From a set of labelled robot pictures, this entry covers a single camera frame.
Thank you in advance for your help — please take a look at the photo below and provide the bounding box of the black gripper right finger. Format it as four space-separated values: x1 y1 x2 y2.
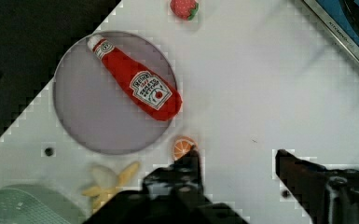
275 149 359 224

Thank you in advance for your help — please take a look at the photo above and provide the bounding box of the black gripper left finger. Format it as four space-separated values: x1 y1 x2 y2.
142 149 204 207

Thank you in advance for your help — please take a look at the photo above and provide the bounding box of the orange slice toy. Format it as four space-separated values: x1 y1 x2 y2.
172 136 198 161

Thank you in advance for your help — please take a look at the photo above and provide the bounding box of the plush peeled banana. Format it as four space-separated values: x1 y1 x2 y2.
82 161 141 214

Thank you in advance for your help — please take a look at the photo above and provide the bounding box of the red plush ketchup bottle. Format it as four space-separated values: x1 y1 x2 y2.
88 35 183 121

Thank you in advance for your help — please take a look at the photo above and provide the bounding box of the grey round plate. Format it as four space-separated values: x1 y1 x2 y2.
53 37 175 155

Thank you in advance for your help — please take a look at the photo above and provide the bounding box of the red plush strawberry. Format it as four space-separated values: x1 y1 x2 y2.
170 0 199 21

